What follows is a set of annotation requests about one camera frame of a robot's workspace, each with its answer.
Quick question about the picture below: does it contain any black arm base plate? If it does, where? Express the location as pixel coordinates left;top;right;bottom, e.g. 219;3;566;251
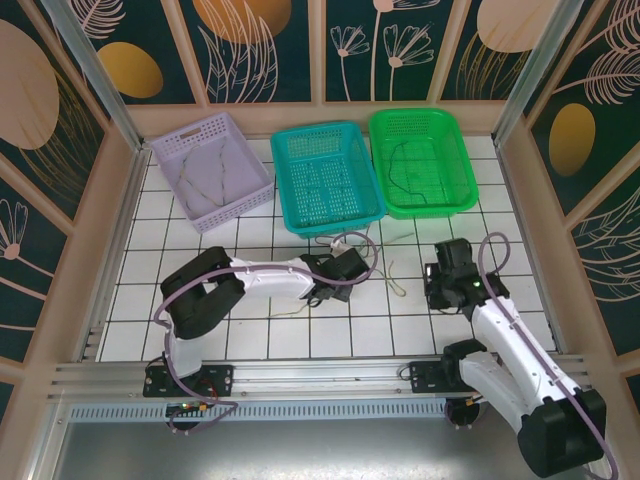
143;364;235;399
408;359;454;394

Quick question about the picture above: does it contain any perforated grey cable duct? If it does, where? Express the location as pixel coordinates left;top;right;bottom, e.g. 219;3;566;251
69;402;450;424

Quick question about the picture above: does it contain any lavender plastic basket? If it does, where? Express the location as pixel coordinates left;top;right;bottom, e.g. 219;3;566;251
149;112;276;236

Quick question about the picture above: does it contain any thin yellow green cable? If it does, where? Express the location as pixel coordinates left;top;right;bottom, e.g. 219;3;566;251
383;259;408;297

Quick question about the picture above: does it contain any aluminium corner post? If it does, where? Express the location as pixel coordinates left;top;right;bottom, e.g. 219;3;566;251
39;0;149;154
492;0;599;149

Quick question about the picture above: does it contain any thin black cable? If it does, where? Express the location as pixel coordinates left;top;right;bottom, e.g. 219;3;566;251
386;140;442;206

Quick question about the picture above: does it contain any green plastic basket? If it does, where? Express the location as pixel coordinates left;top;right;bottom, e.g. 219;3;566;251
368;107;480;221

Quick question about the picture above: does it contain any purple cable loop under rail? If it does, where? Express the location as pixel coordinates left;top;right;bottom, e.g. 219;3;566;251
443;397;491;431
167;399;239;436

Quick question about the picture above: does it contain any thin twisted multicolour cable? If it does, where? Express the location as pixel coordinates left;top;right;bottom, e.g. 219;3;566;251
269;303;314;319
212;137;232;206
175;143;226;209

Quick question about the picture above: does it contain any aluminium mounting rail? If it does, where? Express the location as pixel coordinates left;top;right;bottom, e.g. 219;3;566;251
47;352;594;401

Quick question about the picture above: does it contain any teal plastic basket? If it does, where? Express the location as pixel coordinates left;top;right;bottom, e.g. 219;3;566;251
269;120;386;239

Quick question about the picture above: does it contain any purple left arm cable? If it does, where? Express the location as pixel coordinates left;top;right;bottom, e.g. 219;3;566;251
153;232;379;396

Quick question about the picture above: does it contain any dark floral wall panel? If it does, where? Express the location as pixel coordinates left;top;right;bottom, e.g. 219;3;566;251
324;0;472;104
77;0;202;106
0;17;110;224
438;0;551;102
178;0;315;105
527;0;640;214
0;172;70;365
569;187;640;357

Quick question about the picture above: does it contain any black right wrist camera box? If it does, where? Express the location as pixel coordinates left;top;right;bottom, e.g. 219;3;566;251
435;239;472;269

